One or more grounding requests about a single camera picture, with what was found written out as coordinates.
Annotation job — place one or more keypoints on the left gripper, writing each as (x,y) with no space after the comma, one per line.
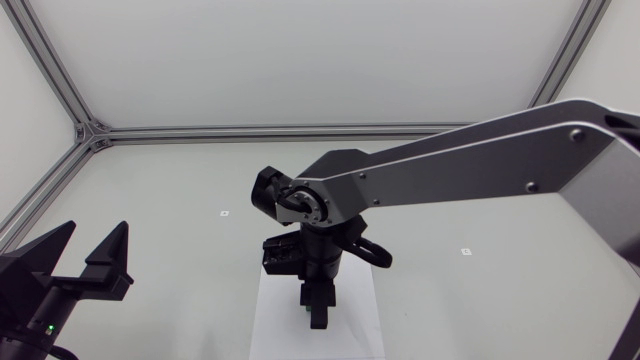
(50,312)

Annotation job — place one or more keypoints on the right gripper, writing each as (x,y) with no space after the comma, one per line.
(318,292)

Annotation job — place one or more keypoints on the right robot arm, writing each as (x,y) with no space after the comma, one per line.
(450,170)

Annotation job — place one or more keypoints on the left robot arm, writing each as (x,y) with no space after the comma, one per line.
(15,347)

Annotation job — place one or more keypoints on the white paper sheet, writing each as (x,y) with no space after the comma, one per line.
(350,320)

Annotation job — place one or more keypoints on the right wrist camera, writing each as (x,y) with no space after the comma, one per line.
(280,255)

